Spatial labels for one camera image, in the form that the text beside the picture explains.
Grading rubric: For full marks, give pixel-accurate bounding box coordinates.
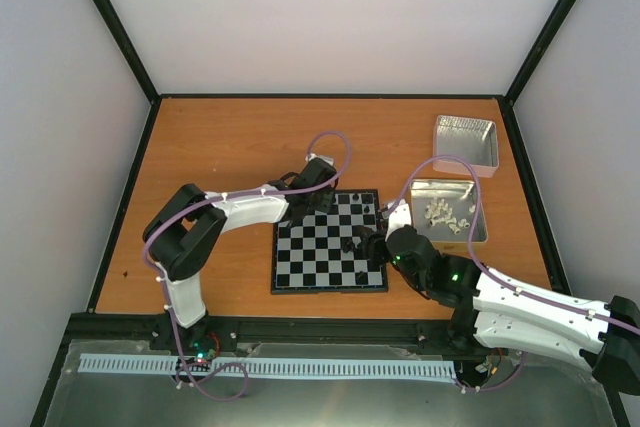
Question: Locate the empty silver tin lid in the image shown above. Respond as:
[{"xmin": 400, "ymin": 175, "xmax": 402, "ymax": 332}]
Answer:
[{"xmin": 433, "ymin": 115, "xmax": 500, "ymax": 178}]

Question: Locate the silver tin with white pieces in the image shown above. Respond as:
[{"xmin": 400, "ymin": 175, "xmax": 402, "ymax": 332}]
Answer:
[{"xmin": 409, "ymin": 179, "xmax": 489, "ymax": 253}]

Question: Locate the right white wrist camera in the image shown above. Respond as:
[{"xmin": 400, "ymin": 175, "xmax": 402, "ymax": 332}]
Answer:
[{"xmin": 379, "ymin": 200, "xmax": 412, "ymax": 239}]

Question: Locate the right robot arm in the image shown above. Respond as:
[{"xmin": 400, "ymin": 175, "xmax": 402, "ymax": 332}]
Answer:
[{"xmin": 343, "ymin": 225, "xmax": 639, "ymax": 395}]

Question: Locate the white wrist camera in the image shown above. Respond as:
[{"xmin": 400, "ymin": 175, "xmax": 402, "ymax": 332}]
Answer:
[
  {"xmin": 379, "ymin": 200, "xmax": 412, "ymax": 239},
  {"xmin": 305, "ymin": 153, "xmax": 334, "ymax": 165}
]

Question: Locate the black and silver chessboard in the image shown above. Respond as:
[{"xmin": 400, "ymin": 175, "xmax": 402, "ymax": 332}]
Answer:
[{"xmin": 271, "ymin": 189, "xmax": 388, "ymax": 294}]

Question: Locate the pile of white chess pieces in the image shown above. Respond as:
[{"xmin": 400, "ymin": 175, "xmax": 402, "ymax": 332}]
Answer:
[{"xmin": 424, "ymin": 198, "xmax": 477, "ymax": 235}]

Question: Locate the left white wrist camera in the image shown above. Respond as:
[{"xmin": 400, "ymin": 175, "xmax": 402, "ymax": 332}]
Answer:
[{"xmin": 305, "ymin": 153, "xmax": 334, "ymax": 165}]

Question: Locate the black frame rail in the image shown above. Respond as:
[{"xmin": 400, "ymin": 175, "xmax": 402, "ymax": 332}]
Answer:
[{"xmin": 151, "ymin": 314, "xmax": 490, "ymax": 357}]

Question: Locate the small circuit board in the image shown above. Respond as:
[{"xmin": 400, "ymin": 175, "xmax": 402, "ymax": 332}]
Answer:
[{"xmin": 187, "ymin": 333, "xmax": 220, "ymax": 371}]

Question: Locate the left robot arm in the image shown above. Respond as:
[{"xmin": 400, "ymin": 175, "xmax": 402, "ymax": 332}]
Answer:
[{"xmin": 143, "ymin": 154, "xmax": 338, "ymax": 350}]

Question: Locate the light blue cable duct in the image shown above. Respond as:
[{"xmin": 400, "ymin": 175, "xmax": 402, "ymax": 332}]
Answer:
[{"xmin": 77, "ymin": 353, "xmax": 456, "ymax": 383}]

